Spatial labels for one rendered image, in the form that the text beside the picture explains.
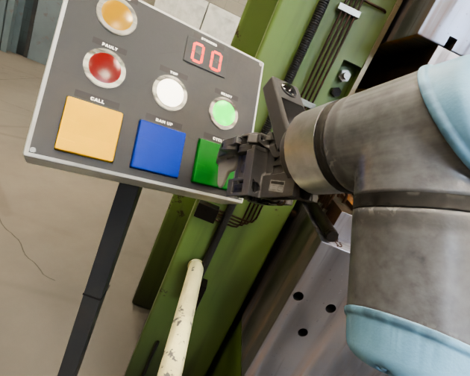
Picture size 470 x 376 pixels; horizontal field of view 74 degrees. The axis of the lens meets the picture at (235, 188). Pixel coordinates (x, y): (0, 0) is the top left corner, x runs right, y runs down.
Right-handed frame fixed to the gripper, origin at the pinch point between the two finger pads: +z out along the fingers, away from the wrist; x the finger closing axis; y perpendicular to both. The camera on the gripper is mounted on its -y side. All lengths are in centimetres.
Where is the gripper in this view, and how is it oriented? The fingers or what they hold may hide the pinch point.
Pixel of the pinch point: (224, 158)
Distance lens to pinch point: 51.6
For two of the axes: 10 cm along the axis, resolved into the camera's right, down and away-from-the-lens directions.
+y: -1.5, 9.8, -1.5
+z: -5.2, 0.5, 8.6
